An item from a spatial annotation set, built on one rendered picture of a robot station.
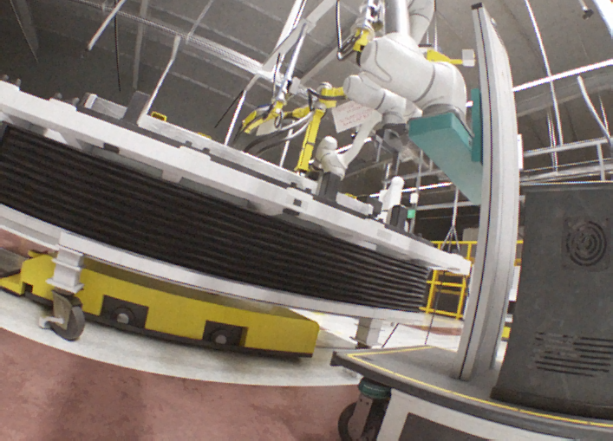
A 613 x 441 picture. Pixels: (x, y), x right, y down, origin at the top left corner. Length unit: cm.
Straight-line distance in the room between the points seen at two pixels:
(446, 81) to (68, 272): 151
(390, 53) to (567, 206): 64
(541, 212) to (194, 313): 148
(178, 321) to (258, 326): 44
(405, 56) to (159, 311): 148
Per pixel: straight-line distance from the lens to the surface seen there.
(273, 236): 149
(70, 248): 126
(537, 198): 80
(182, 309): 157
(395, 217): 165
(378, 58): 95
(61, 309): 134
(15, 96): 129
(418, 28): 149
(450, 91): 103
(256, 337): 171
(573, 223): 78
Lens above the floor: 53
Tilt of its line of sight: 12 degrees up
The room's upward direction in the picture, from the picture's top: 14 degrees clockwise
